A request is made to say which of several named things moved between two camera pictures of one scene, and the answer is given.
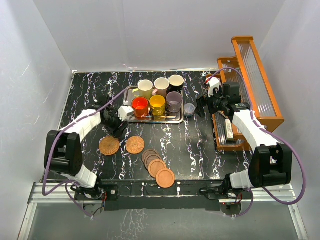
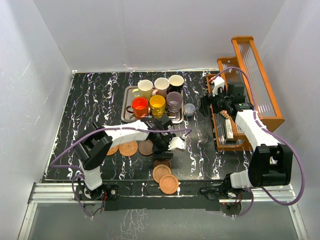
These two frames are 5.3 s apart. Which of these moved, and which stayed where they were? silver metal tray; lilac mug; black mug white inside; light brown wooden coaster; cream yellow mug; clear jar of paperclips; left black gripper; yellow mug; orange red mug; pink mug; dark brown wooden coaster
Moved: left black gripper; light brown wooden coaster; dark brown wooden coaster
Stayed: cream yellow mug; orange red mug; yellow mug; clear jar of paperclips; silver metal tray; black mug white inside; pink mug; lilac mug
